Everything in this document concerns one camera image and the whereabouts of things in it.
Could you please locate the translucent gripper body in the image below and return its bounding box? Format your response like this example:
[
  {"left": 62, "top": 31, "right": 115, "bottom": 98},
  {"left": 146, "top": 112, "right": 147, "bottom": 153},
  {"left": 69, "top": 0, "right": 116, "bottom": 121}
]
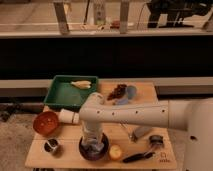
[{"left": 82, "top": 122, "right": 102, "bottom": 146}]

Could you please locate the blue grey towel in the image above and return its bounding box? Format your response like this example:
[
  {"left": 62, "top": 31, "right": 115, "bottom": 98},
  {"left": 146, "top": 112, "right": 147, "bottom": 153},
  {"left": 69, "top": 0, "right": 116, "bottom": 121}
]
[{"left": 82, "top": 143, "right": 104, "bottom": 154}]

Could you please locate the dark purple bowl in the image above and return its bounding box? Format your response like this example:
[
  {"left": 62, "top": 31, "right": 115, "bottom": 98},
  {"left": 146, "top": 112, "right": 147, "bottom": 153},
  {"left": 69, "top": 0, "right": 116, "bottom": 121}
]
[{"left": 79, "top": 134, "right": 109, "bottom": 161}]

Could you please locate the white cup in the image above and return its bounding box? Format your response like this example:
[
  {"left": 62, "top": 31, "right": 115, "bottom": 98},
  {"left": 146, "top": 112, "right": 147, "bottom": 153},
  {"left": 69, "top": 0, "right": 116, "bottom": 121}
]
[{"left": 58, "top": 109, "right": 79, "bottom": 125}]

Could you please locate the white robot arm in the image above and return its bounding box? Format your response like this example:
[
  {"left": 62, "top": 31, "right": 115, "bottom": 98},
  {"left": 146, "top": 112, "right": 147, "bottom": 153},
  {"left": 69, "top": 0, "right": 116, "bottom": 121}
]
[{"left": 79, "top": 93, "right": 213, "bottom": 171}]

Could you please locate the metal fork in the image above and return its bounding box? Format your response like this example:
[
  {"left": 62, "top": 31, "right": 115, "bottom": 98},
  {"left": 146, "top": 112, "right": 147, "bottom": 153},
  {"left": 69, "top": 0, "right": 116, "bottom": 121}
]
[{"left": 120, "top": 124, "right": 132, "bottom": 138}]

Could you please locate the orange fruit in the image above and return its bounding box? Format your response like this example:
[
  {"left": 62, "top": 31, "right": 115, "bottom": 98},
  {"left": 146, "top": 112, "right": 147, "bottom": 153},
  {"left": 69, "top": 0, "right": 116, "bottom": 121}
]
[{"left": 108, "top": 145, "right": 123, "bottom": 160}]

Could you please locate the small metal cup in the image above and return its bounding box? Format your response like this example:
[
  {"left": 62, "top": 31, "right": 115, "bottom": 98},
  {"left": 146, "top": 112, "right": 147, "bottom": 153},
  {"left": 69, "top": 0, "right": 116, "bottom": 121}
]
[{"left": 44, "top": 139, "right": 59, "bottom": 155}]

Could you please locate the green plastic tray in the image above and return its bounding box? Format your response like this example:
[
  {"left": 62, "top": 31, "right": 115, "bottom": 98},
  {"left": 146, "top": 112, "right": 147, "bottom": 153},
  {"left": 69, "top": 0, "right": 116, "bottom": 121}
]
[{"left": 44, "top": 75, "right": 98, "bottom": 111}]

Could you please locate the grey sponge block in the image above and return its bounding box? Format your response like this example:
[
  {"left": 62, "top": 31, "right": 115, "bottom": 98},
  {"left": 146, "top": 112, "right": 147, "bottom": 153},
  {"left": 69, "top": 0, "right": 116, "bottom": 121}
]
[{"left": 132, "top": 126, "right": 151, "bottom": 141}]

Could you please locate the dark grapes bunch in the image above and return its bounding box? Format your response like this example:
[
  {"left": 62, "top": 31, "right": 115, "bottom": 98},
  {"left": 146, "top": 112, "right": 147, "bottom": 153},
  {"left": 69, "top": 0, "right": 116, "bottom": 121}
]
[{"left": 107, "top": 84, "right": 127, "bottom": 100}]

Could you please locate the black tape roll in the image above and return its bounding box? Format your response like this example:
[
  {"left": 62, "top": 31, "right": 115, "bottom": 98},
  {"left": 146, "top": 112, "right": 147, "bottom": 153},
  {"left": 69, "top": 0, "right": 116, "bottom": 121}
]
[{"left": 149, "top": 135, "right": 164, "bottom": 147}]

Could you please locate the black handled tool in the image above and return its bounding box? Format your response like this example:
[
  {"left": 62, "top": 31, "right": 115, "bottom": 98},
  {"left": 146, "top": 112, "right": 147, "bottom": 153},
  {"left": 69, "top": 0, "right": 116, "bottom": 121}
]
[{"left": 122, "top": 152, "right": 155, "bottom": 163}]

